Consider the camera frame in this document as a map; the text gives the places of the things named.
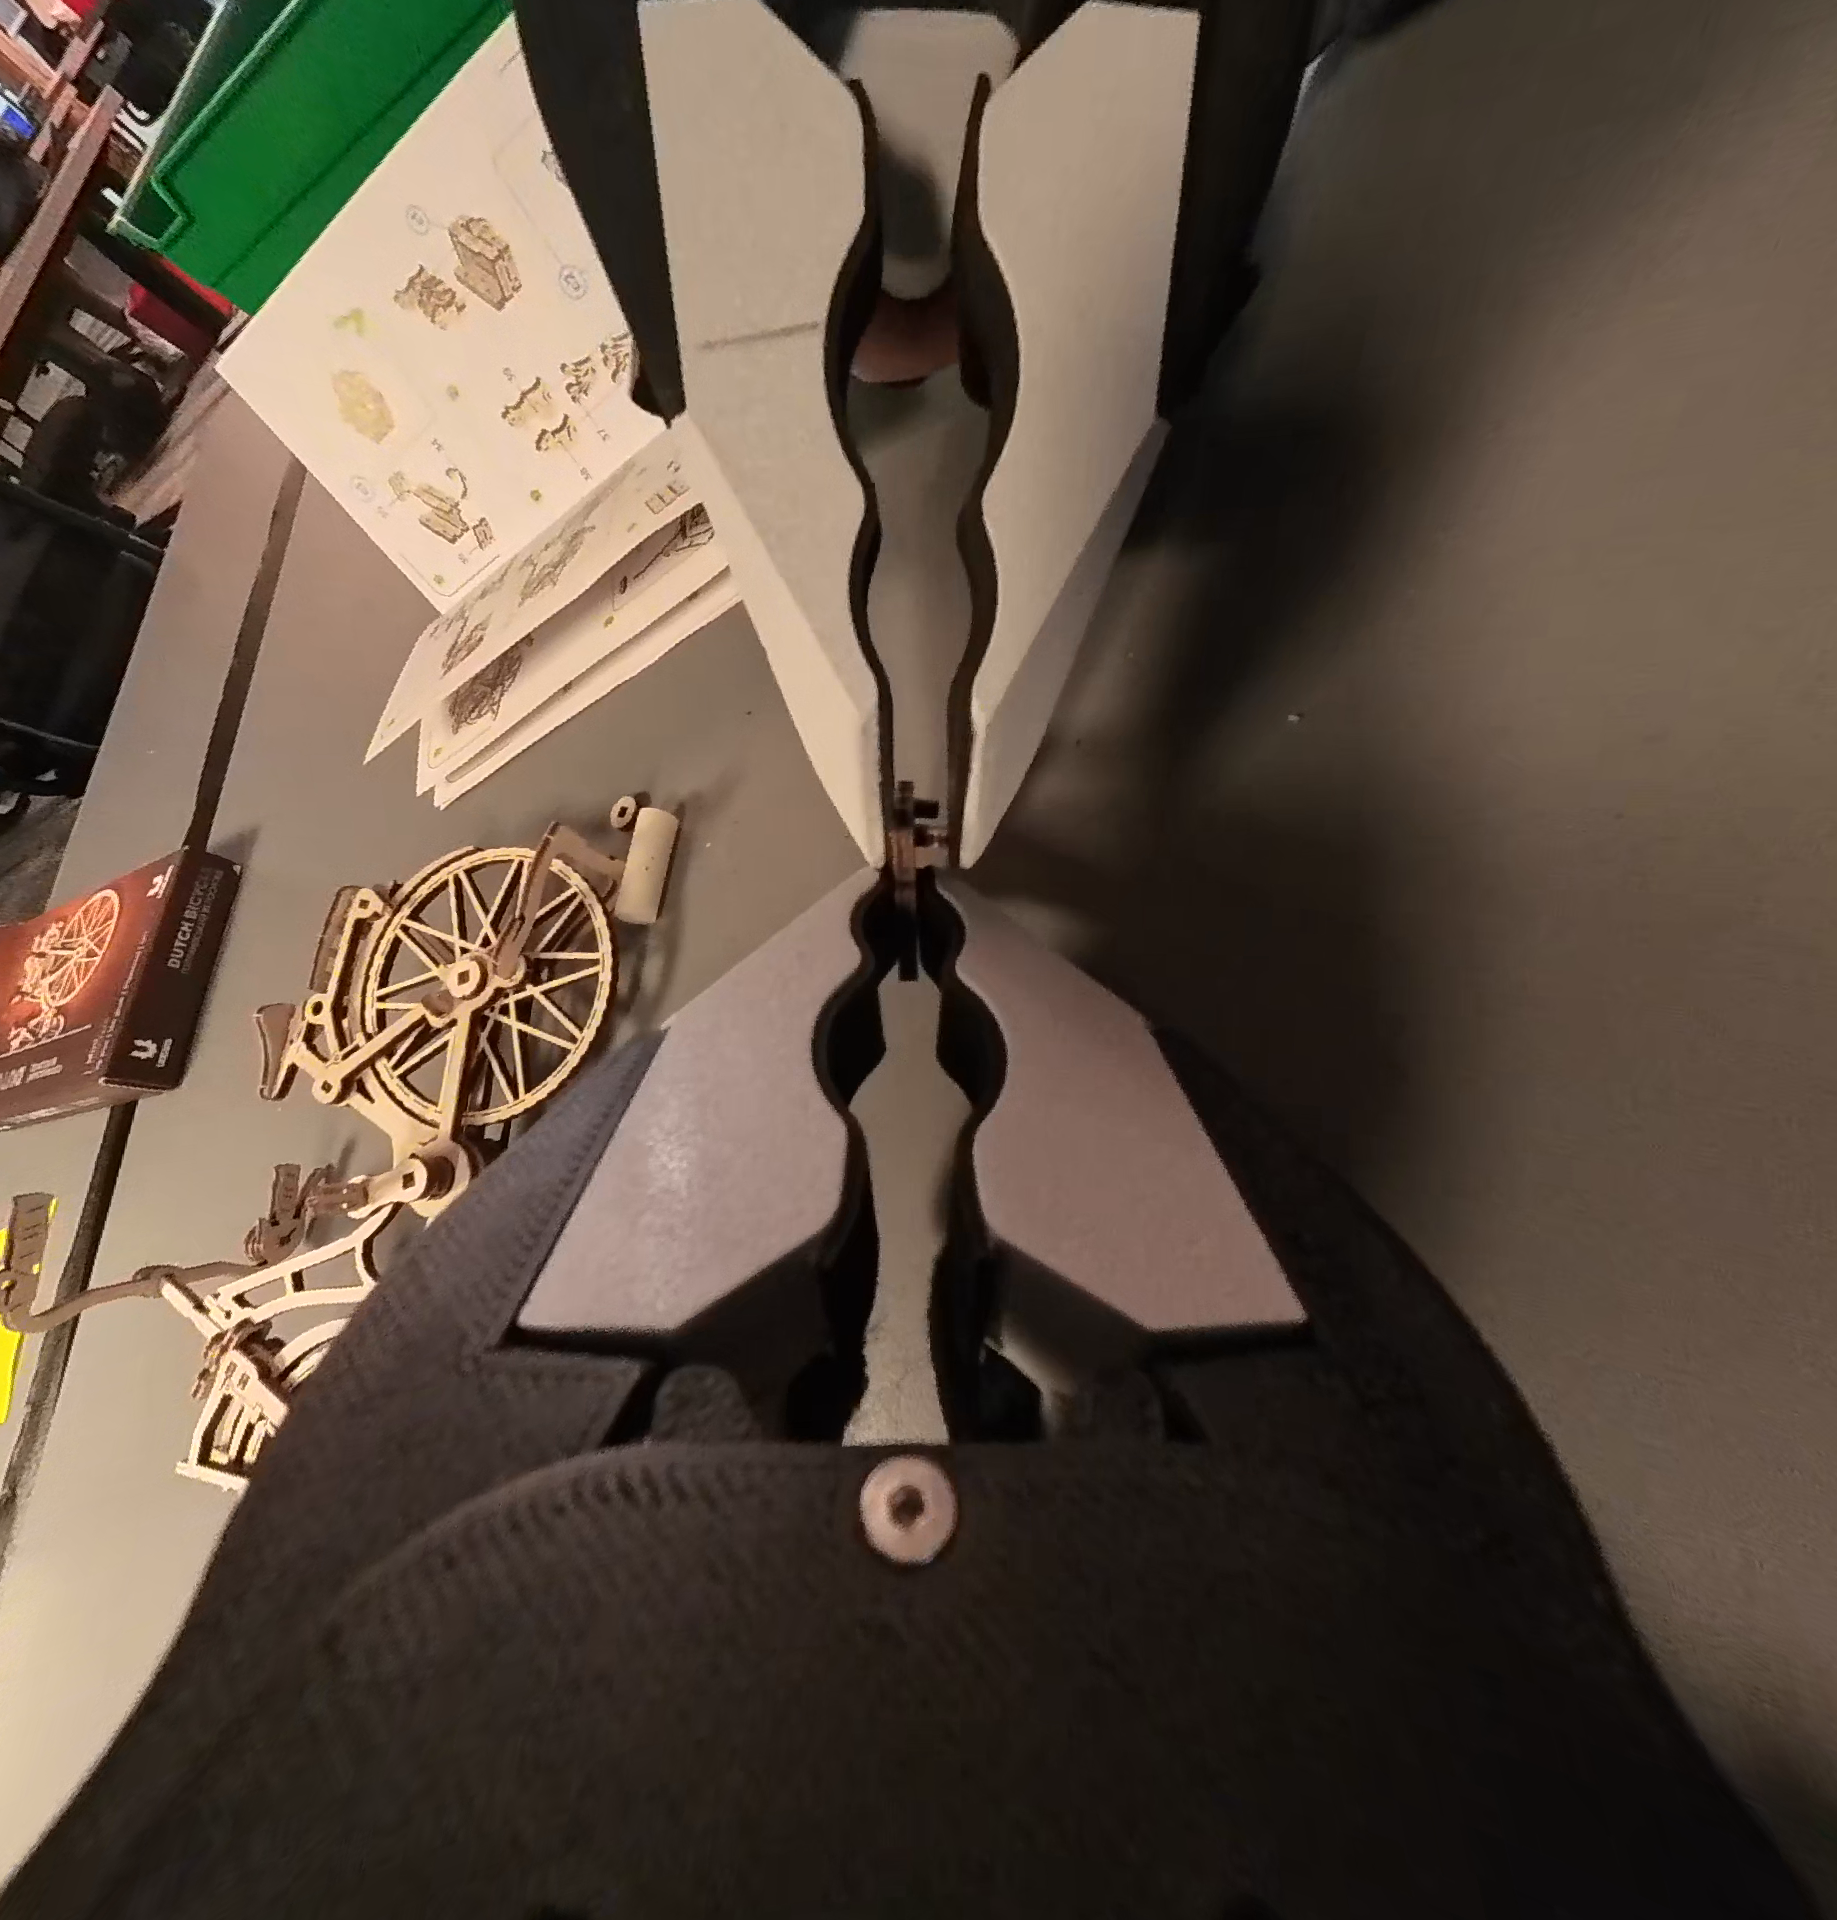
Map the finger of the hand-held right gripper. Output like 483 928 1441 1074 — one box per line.
640 0 896 872
947 0 1204 860

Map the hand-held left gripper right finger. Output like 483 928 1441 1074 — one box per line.
917 870 1306 1388

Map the wooden shelf rack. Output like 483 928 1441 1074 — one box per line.
0 0 129 437

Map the small dark wooden part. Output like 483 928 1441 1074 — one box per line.
881 779 950 984

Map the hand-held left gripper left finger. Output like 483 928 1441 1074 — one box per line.
513 868 881 1343

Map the white instruction booklet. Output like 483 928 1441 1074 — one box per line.
217 14 743 812

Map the brown model kit box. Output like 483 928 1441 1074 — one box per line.
0 846 245 1130

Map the wooden bicycle model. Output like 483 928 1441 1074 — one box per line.
0 823 629 1502

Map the green plastic bin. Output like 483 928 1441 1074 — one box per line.
115 0 518 318

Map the person's right hand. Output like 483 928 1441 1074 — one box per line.
855 291 963 383

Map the small white cylinder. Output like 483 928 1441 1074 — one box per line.
614 806 684 928

